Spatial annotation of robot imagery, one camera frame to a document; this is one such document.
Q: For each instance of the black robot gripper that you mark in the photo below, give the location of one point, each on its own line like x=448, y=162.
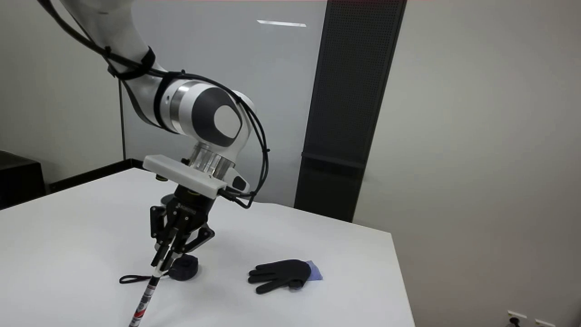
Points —
x=165, y=219

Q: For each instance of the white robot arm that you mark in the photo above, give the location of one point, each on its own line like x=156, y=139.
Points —
x=217, y=119

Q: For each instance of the black glove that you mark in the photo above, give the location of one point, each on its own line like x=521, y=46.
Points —
x=277, y=275

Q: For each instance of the blue cloth piece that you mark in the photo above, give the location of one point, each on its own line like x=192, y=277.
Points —
x=315, y=273

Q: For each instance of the black cabinet at left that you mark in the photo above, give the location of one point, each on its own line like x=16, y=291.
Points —
x=21, y=180

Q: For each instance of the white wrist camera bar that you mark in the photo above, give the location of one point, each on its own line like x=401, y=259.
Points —
x=208, y=182

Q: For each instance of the white wall power outlet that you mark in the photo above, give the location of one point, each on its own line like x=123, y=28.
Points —
x=517, y=319

